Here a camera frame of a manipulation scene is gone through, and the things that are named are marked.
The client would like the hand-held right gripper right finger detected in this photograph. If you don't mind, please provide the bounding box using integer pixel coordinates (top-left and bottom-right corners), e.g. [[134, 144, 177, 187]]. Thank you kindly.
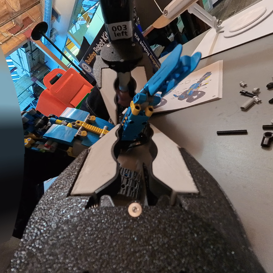
[[149, 125, 200, 205]]

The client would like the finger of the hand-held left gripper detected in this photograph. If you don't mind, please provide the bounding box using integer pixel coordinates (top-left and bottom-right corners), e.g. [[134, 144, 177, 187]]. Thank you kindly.
[[129, 66, 147, 95], [101, 68, 119, 126]]

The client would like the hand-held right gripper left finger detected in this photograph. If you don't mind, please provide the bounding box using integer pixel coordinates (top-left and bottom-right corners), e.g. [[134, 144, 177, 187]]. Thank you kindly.
[[70, 124, 122, 197]]

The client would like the blue brick robot arm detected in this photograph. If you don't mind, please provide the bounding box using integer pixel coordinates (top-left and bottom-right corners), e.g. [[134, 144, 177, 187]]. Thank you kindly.
[[120, 44, 202, 142]]

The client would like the grey desk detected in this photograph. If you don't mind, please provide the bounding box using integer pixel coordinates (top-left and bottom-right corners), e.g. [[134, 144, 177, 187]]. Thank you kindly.
[[116, 32, 273, 273]]

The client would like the green plastic bin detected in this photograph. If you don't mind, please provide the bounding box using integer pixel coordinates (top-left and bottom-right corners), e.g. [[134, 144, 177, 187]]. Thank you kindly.
[[73, 91, 94, 110]]

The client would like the dark blue robot kit box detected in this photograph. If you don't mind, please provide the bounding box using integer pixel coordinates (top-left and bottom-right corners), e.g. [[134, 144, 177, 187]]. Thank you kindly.
[[78, 27, 160, 86]]

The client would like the large blue brick robot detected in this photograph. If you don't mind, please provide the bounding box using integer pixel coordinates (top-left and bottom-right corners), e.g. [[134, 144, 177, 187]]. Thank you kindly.
[[21, 107, 120, 158]]

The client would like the printed instruction booklet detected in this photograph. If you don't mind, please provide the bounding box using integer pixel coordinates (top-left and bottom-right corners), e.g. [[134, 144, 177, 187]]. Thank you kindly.
[[154, 60, 223, 113]]

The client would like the long black brick axle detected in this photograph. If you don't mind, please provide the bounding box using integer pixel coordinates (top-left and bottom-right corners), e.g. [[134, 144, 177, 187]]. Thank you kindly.
[[216, 130, 248, 136]]

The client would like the black round-base pole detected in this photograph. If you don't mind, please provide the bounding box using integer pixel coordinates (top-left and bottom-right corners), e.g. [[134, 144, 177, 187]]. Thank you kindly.
[[30, 21, 91, 78]]

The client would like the white balance stand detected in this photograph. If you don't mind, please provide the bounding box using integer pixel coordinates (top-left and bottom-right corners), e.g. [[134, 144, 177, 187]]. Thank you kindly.
[[152, 0, 273, 60]]

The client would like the pile of small brick parts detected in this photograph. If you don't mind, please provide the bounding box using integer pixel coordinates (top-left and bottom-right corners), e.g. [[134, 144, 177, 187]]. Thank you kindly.
[[239, 76, 273, 147]]

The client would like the dark grey brick frame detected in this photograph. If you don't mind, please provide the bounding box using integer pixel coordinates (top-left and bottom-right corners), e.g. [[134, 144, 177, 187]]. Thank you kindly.
[[118, 166, 142, 200]]

